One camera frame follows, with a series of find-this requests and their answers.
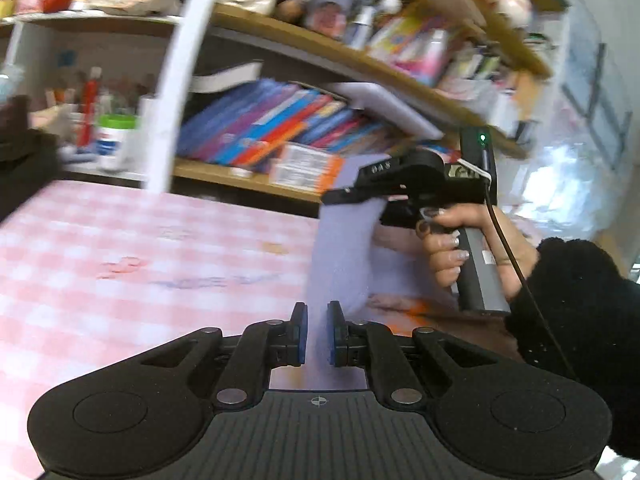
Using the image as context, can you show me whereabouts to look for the black fuzzy sleeve forearm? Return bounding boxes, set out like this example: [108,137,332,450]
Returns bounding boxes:
[506,238,639,460]

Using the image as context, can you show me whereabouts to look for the pink checkered tablecloth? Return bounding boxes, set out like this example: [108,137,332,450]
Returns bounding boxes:
[1,181,318,479]

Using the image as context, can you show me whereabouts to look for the wooden bookshelf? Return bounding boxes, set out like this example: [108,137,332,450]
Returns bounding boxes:
[169,1,551,206]

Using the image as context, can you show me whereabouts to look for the lavender knit sweater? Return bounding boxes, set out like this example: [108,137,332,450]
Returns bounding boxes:
[302,200,457,390]

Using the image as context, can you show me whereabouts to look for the orange white boxes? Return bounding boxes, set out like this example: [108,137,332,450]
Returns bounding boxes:
[269,143,344,195]

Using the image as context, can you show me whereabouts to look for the black cable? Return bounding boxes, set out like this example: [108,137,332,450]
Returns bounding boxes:
[482,169,582,386]

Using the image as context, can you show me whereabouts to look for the white shelf post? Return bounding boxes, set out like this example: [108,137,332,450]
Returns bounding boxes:
[144,0,217,194]

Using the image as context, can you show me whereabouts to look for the red tassel pen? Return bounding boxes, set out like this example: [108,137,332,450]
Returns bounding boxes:
[77,66,102,148]

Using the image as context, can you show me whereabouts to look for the person's right hand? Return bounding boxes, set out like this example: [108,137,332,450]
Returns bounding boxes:
[416,204,539,300]

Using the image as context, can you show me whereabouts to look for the white tablet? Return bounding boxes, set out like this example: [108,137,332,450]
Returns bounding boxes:
[326,82,444,141]

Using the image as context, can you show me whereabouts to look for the white tub green lid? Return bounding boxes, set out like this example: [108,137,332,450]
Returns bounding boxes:
[96,114,137,172]

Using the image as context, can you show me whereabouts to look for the row of colourful books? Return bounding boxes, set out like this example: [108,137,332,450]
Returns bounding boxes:
[177,78,402,168]

